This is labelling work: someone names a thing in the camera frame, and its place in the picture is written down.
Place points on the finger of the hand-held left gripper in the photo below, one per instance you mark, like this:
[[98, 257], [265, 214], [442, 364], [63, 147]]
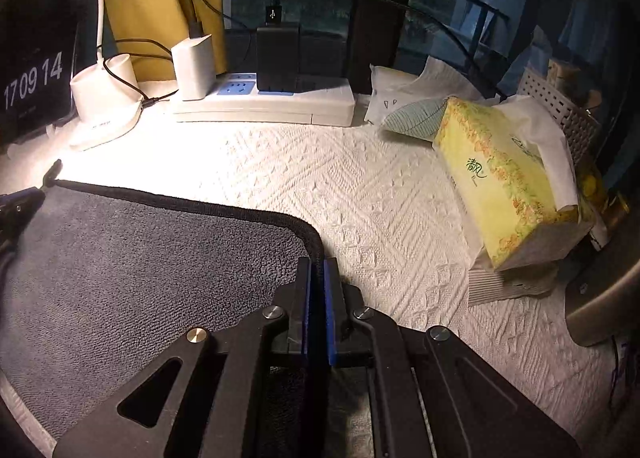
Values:
[[17, 208]]

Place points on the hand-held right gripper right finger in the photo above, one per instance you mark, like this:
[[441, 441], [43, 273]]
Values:
[[330, 310]]

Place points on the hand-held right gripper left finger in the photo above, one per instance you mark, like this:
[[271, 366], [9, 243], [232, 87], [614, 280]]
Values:
[[305, 310]]

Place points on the grey towel with black trim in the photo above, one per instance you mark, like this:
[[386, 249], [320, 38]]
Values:
[[150, 263]]

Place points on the white desk lamp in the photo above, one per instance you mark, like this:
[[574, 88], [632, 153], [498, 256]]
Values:
[[100, 123]]

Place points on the white textured table cover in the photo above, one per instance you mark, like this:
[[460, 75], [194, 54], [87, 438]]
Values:
[[350, 188]]

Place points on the black digital clock display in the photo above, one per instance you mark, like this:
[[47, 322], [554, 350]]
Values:
[[35, 83]]

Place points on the grey striped packet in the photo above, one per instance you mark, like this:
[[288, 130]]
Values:
[[505, 285]]

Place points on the white power strip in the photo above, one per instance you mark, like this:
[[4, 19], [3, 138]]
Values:
[[265, 105]]

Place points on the yellow floral tissue pack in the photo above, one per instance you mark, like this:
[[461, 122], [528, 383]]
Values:
[[500, 188]]

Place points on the leaf print tissue pack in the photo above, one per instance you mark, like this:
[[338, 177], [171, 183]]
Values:
[[415, 118]]

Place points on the white charger block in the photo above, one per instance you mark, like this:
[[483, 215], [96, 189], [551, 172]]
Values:
[[192, 68]]

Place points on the white tissue pack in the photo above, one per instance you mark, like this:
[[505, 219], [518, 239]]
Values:
[[392, 83]]

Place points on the black charger block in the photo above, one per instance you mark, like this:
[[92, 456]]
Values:
[[277, 58]]

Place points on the grey rounded metal container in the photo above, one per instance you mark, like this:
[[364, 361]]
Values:
[[605, 298]]

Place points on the white perforated basket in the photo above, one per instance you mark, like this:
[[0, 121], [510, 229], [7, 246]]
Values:
[[565, 113]]

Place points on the black window frame post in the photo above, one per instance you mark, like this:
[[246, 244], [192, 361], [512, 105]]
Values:
[[380, 13]]

